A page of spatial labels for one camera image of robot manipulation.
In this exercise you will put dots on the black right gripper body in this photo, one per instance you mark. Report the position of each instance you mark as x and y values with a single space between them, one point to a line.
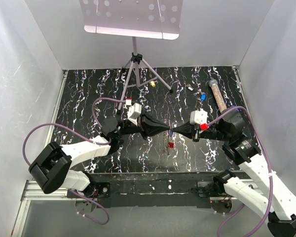
196 133

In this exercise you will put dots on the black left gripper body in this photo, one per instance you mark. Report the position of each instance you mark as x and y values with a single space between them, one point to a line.
145 130

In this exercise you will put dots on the red key tag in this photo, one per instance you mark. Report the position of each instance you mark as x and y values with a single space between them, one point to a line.
171 145

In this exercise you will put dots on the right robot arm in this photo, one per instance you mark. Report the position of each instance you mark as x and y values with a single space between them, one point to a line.
274 203

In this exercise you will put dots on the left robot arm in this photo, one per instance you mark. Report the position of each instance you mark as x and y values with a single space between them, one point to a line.
52 169

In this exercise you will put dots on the yellow key tag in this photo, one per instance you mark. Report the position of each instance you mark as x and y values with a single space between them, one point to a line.
152 83

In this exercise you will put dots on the sprinkles filled tube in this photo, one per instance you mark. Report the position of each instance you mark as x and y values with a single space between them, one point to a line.
213 84

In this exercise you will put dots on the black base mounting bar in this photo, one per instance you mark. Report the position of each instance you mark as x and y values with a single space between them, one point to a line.
158 189

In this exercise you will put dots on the lilac music stand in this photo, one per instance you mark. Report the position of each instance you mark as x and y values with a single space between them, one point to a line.
154 19

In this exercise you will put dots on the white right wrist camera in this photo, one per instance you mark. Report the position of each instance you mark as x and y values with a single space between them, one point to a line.
199 118

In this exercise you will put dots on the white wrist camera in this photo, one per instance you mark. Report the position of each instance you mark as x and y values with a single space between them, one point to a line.
134 111
199 118

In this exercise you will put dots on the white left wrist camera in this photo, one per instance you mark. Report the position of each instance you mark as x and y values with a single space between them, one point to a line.
134 111

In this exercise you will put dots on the aluminium frame rail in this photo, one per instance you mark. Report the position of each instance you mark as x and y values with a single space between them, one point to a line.
31 190

